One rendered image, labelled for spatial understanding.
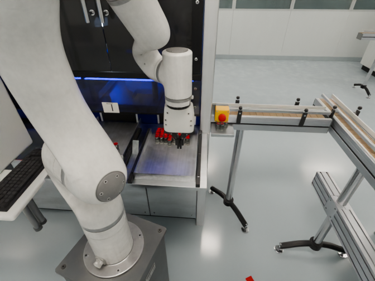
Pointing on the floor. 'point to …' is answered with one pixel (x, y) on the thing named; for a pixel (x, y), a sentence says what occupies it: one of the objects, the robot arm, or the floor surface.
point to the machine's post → (207, 84)
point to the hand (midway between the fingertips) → (179, 142)
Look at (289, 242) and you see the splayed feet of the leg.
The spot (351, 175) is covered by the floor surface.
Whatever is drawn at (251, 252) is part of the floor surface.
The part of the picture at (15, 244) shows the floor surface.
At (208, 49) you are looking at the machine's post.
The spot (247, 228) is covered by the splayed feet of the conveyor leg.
